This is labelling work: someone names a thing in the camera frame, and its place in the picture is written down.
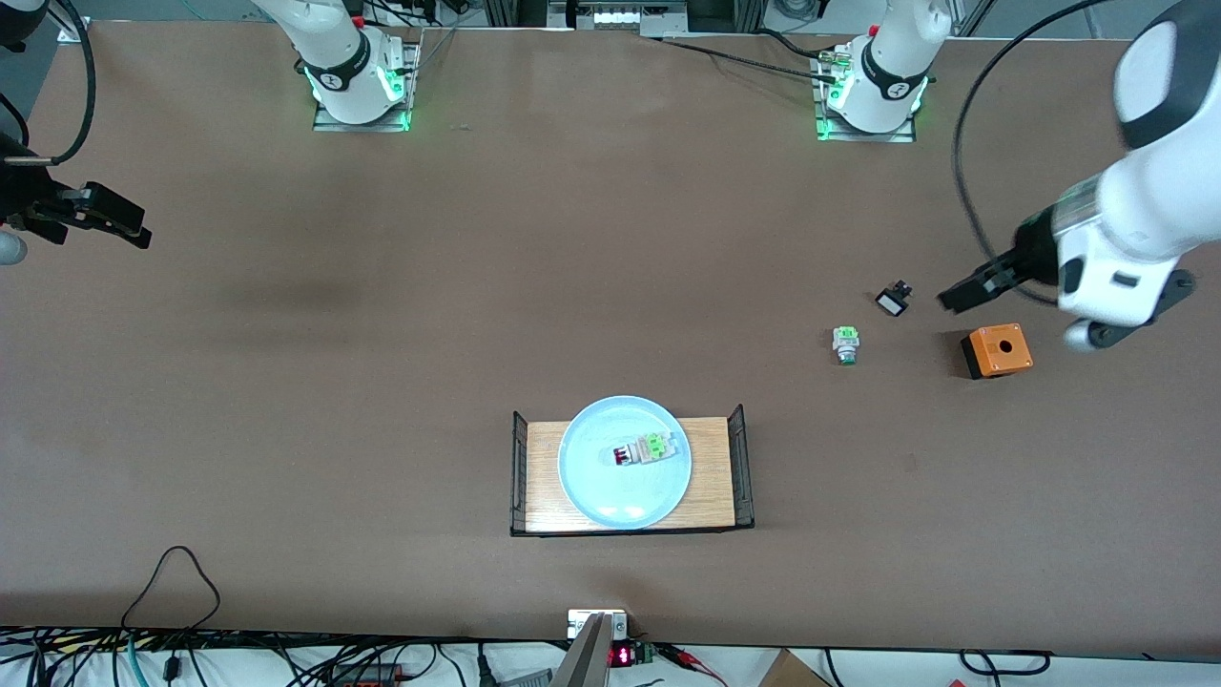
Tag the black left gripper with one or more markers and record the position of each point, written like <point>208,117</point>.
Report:
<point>1028,253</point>

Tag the red push button switch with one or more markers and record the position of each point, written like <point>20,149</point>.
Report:
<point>649,448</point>

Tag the orange power strip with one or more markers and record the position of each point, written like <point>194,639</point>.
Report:
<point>367,679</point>

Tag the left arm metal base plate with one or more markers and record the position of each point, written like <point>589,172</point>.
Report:
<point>830,134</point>

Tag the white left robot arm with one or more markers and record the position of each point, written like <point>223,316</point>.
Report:
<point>1145,210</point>

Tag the brown cardboard piece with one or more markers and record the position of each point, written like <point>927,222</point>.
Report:
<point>792,673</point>

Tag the orange button enclosure box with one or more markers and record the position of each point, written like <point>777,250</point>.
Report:
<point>1002,348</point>

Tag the green push button switch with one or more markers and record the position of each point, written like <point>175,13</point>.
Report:
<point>845,343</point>

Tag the grey box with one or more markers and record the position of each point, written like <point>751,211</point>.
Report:
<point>525,679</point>

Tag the black switch with white face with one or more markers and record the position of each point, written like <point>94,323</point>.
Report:
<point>893,303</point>

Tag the silver corner bracket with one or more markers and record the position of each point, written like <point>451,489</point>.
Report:
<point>74,31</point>

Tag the red digit display board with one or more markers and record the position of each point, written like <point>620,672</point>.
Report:
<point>622,656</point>

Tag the light blue round plate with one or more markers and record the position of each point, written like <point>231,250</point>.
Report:
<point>610,496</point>

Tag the aluminium frame with lights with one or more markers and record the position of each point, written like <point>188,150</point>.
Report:
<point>615,17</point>

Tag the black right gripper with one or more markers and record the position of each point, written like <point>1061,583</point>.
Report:
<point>27,202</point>

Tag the white metal bracket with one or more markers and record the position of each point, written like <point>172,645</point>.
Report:
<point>575,622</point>

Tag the grey aluminium profile bar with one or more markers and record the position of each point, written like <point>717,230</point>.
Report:
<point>584,658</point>

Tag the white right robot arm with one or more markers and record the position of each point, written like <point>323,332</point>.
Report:
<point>329,38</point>

